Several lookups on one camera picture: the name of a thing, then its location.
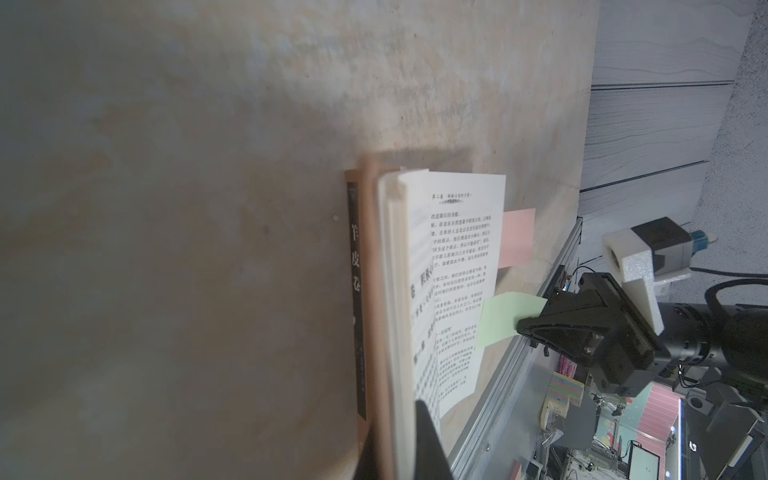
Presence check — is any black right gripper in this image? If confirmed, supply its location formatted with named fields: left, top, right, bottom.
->
left=516, top=273, right=672, bottom=396

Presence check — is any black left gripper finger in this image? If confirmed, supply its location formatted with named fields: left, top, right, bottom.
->
left=413, top=400, right=453, bottom=480

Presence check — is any green sticky note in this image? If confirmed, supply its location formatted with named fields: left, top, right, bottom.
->
left=476, top=292, right=547, bottom=350

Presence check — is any pink sticky note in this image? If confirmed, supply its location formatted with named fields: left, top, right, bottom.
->
left=498, top=208, right=536, bottom=269

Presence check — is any brown paperback book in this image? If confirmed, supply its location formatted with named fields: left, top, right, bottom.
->
left=345, top=158, right=506, bottom=479

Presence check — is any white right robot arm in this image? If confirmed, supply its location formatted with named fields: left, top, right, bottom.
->
left=516, top=273, right=767, bottom=411

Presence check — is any aluminium front rail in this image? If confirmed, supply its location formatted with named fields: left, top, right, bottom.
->
left=449, top=216, right=583, bottom=479

